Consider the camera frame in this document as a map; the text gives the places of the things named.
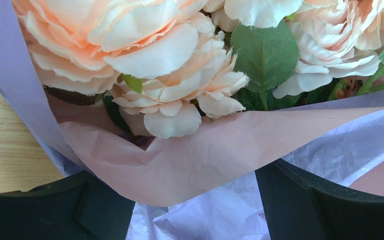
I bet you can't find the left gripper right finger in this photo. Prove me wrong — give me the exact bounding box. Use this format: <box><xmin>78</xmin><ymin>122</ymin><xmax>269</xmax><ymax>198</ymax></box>
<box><xmin>255</xmin><ymin>159</ymin><xmax>384</xmax><ymax>240</ymax></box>

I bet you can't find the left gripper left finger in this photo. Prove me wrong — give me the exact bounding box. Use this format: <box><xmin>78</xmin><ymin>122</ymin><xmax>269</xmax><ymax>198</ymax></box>
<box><xmin>0</xmin><ymin>171</ymin><xmax>135</xmax><ymax>240</ymax></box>

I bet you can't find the purple flower bouquet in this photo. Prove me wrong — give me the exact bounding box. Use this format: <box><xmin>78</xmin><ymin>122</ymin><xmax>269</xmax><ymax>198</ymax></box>
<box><xmin>0</xmin><ymin>0</ymin><xmax>384</xmax><ymax>240</ymax></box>

